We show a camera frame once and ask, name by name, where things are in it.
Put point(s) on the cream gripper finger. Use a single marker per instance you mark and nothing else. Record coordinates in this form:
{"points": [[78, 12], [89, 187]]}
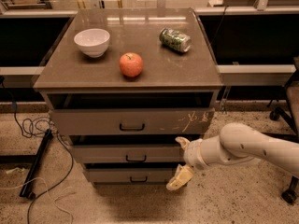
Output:
{"points": [[184, 142], [183, 175]]}

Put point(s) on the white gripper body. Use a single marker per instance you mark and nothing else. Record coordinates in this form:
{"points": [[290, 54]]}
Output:
{"points": [[193, 154]]}

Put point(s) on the grey drawer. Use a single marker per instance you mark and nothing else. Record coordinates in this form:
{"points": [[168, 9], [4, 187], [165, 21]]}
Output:
{"points": [[139, 175], [132, 121], [129, 154]]}

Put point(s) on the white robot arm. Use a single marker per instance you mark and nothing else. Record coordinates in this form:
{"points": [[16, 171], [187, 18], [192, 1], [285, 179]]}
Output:
{"points": [[236, 143]]}

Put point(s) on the grey top drawer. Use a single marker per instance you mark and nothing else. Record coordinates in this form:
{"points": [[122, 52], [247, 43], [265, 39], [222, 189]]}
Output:
{"points": [[132, 121]]}

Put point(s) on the grey drawer cabinet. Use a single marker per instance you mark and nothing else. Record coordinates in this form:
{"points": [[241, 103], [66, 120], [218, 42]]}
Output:
{"points": [[123, 84]]}

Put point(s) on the grey bottom drawer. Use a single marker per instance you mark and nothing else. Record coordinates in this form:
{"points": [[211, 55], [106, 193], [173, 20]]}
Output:
{"points": [[139, 175]]}

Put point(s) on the red apple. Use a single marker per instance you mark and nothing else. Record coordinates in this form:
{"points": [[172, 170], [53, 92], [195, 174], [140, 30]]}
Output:
{"points": [[131, 64]]}

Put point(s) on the green soda can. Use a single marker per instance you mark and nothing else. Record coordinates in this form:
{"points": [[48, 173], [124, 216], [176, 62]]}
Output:
{"points": [[175, 40]]}

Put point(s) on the black office chair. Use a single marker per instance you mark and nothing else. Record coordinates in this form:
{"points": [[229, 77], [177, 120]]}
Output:
{"points": [[291, 89]]}

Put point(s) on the white ceramic bowl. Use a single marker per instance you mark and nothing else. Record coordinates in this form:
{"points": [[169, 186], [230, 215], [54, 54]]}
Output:
{"points": [[92, 42]]}

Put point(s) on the black metal floor bar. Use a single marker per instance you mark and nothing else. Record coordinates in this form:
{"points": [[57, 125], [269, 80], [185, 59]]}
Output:
{"points": [[26, 189]]}

